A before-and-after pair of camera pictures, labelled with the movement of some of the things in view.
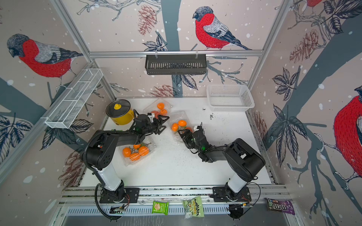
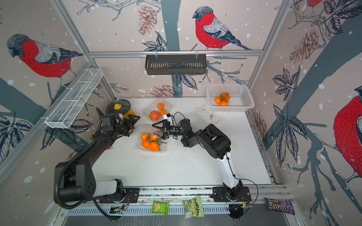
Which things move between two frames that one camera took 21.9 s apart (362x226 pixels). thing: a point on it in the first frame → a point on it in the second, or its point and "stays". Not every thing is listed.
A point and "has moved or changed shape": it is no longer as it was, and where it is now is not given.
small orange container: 160,106 stays
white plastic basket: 230,98 stays
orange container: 182,123 has moved or changed shape
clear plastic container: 138,153 has moved or changed shape
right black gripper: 187,138 → 168,126
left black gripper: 158,128 → 132,120
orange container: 135,157 → 145,144
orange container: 143,150 → 154,146
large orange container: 156,113 stays
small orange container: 174,127 has moved or changed shape
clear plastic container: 158,107 stays
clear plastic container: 179,121 → 204,115
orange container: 126,152 has moved or changed shape
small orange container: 163,112 stays
